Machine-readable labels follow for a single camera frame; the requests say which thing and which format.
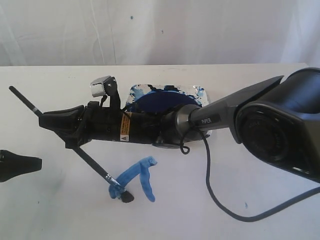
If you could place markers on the white backdrop curtain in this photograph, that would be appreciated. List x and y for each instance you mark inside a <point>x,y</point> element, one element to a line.
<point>158,32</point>

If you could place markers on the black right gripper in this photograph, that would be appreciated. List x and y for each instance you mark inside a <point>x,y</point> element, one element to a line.
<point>94,122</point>

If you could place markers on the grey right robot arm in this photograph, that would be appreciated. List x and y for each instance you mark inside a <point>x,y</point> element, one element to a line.
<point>277,120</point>

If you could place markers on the black paintbrush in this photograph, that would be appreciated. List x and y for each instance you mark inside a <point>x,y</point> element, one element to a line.
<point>125,195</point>

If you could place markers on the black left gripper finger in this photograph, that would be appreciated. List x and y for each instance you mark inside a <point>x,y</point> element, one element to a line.
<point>13,165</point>

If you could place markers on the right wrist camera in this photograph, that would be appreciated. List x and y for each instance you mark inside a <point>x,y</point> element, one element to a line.
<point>106,87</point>

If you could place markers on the white plate with blue paint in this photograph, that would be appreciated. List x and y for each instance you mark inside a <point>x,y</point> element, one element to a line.
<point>172,104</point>

